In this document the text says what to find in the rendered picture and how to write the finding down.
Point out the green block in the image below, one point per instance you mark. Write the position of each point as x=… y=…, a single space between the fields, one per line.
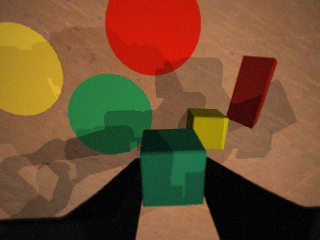
x=172 y=165

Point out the green circle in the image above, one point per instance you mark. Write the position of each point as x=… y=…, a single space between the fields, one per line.
x=108 y=113

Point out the yellow circle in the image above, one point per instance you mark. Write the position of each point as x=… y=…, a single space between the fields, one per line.
x=31 y=73

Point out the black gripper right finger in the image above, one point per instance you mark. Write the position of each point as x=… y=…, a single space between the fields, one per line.
x=243 y=210

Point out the red circle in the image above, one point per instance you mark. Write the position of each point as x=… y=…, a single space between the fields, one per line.
x=153 y=37

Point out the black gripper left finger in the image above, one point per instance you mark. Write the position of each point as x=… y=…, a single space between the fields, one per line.
x=112 y=213

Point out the yellow cube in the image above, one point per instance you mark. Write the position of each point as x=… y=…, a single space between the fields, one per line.
x=210 y=126

